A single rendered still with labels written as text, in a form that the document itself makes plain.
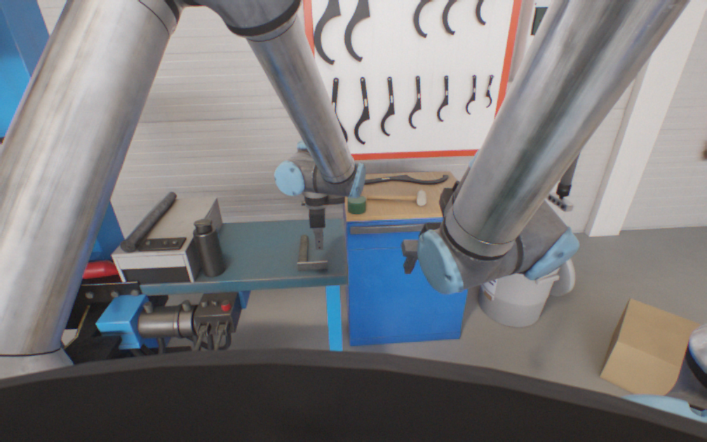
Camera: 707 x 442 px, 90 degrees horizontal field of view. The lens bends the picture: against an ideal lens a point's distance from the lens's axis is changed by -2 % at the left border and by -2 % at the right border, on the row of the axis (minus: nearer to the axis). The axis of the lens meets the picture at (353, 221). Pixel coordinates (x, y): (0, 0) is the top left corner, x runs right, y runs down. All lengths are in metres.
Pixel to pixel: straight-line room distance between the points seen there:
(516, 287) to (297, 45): 2.17
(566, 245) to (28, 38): 1.52
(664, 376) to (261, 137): 2.92
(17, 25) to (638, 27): 1.49
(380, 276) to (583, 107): 1.83
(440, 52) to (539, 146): 2.57
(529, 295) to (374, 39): 1.99
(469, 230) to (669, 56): 3.38
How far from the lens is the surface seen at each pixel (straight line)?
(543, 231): 0.58
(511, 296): 2.58
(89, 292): 1.52
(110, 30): 0.53
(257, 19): 0.54
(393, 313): 2.30
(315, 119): 0.70
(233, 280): 1.32
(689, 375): 0.50
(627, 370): 2.61
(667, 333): 2.71
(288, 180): 0.96
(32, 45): 1.57
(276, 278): 1.29
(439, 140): 3.05
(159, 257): 1.34
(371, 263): 2.03
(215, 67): 2.94
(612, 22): 0.33
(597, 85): 0.35
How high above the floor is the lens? 1.84
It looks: 29 degrees down
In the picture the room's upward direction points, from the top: 1 degrees counter-clockwise
